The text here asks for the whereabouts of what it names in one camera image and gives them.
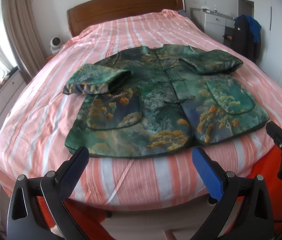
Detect green patterned silk jacket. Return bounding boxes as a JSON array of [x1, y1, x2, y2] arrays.
[[63, 44, 269, 159]]

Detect dark clothes on chair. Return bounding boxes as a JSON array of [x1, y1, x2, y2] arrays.
[[224, 15, 262, 63]]

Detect orange red trousers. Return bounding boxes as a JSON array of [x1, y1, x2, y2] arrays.
[[37, 144, 282, 240]]

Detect white desk with drawers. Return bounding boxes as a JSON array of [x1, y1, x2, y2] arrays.
[[190, 8, 235, 45]]

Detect white round fan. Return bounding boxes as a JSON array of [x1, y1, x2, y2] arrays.
[[50, 37, 62, 54]]

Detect beige curtain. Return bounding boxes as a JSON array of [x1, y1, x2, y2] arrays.
[[1, 0, 45, 83]]

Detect brown wooden headboard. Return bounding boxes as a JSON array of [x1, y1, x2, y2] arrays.
[[67, 0, 186, 37]]

